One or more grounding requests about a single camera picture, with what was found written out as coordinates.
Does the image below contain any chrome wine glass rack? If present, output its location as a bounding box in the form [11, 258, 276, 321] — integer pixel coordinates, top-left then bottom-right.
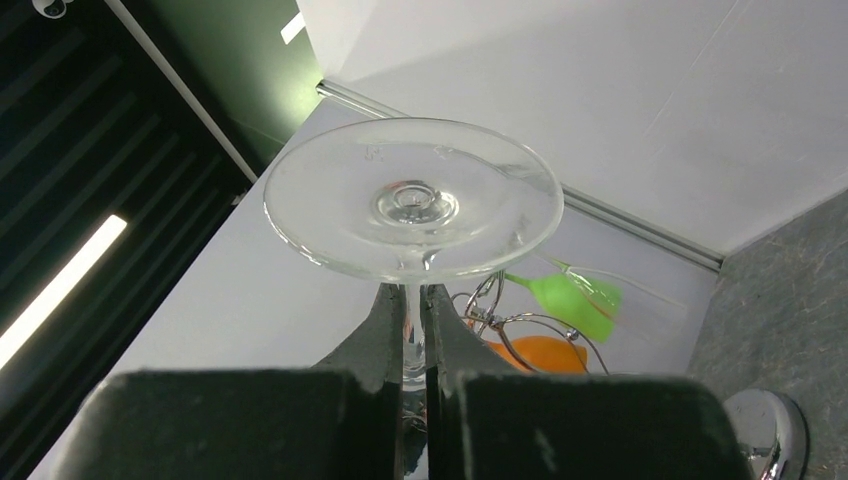
[459, 265, 809, 479]

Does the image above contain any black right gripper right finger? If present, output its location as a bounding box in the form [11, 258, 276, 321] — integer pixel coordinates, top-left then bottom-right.
[421, 285, 749, 479]

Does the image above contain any orange wine glass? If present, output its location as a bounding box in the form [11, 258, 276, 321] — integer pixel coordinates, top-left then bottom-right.
[467, 318, 589, 374]

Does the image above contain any clear wine glass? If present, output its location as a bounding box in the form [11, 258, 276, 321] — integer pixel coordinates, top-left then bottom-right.
[263, 118, 564, 479]

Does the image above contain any green wine glass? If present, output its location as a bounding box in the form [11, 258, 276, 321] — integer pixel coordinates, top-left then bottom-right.
[504, 257, 622, 343]

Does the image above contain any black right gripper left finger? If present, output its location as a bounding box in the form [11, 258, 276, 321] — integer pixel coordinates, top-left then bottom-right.
[52, 284, 406, 479]

